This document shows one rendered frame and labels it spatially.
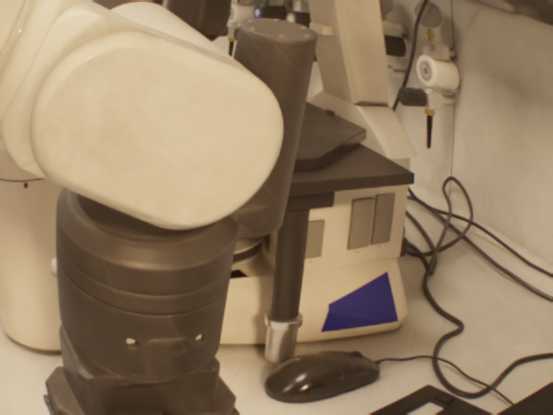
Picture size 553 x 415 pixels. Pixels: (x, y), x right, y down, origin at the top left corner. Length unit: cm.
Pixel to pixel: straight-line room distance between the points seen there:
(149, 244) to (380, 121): 56
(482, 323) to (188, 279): 60
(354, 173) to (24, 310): 33
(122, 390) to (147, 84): 18
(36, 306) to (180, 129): 47
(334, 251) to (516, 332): 26
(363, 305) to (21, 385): 39
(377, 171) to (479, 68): 56
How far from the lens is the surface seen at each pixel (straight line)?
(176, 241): 35
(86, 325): 38
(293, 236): 73
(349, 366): 75
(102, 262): 35
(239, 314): 82
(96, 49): 27
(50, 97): 28
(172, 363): 38
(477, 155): 127
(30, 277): 73
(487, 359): 83
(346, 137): 78
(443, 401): 73
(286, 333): 77
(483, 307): 96
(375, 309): 86
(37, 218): 71
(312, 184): 68
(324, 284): 84
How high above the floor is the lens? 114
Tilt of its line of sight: 19 degrees down
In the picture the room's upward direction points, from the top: 4 degrees clockwise
